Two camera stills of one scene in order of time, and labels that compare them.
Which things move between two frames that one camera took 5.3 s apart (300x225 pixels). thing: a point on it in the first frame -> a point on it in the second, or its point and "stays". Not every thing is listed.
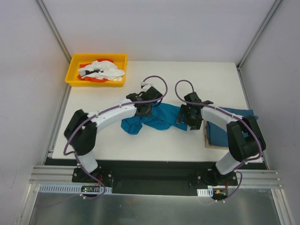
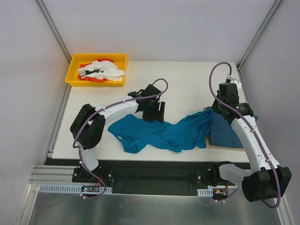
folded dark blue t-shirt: x=217 y=136 stays
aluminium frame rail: x=59 y=175 stays
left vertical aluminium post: x=55 y=29 stays
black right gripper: x=185 y=115 -> x=217 y=108
